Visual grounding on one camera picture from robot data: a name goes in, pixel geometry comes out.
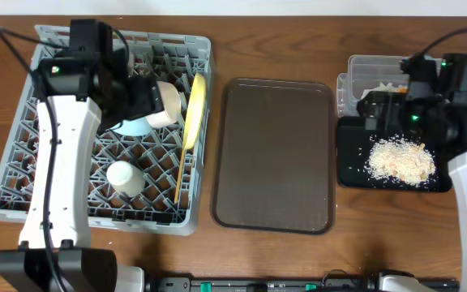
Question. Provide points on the clear plastic bin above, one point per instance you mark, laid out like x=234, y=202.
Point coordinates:
x=365, y=73

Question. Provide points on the dark brown serving tray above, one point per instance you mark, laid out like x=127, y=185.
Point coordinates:
x=276, y=160

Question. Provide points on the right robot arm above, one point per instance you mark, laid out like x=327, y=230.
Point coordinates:
x=435, y=108

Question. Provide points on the white cup with rice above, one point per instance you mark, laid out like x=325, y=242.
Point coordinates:
x=125, y=178

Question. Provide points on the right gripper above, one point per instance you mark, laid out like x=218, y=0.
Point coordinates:
x=375, y=109

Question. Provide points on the green snack wrapper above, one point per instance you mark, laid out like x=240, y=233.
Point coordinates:
x=402, y=89

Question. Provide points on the black waste tray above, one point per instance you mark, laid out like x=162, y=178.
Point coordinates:
x=353, y=149

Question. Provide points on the light blue bowl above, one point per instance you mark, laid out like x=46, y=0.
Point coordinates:
x=137, y=127

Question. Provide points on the white small bowl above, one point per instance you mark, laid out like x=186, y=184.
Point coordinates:
x=171, y=106

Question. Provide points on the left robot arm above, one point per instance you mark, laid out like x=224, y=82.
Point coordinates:
x=83, y=90

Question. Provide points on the spilled rice pile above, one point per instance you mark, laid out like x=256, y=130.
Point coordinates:
x=407, y=161

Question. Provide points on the yellow round plate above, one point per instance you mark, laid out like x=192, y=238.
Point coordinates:
x=194, y=112

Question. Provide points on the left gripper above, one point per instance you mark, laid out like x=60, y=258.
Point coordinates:
x=152, y=99

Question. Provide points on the grey dishwasher rack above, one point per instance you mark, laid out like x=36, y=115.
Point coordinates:
x=171, y=58

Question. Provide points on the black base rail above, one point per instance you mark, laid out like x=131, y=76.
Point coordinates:
x=176, y=284

